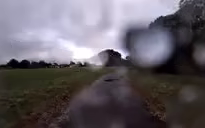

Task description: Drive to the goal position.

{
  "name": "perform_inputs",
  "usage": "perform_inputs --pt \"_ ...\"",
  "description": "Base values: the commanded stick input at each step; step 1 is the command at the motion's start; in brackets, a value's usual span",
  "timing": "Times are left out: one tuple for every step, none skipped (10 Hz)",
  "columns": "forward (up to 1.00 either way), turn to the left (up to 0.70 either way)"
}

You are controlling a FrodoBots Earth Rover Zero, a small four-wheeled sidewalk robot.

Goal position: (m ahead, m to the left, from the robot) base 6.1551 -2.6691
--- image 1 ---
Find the dark wet asphalt path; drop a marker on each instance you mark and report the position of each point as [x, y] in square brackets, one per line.
[106, 100]

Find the grass verge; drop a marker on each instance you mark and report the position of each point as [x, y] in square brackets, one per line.
[176, 96]

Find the green grass field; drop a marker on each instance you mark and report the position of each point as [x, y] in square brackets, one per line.
[33, 86]

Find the row of distant trees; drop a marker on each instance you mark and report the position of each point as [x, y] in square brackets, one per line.
[26, 63]

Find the dark wood of trees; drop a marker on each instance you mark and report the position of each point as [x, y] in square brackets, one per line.
[190, 33]

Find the large dark tree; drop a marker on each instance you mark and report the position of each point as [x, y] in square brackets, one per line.
[110, 57]

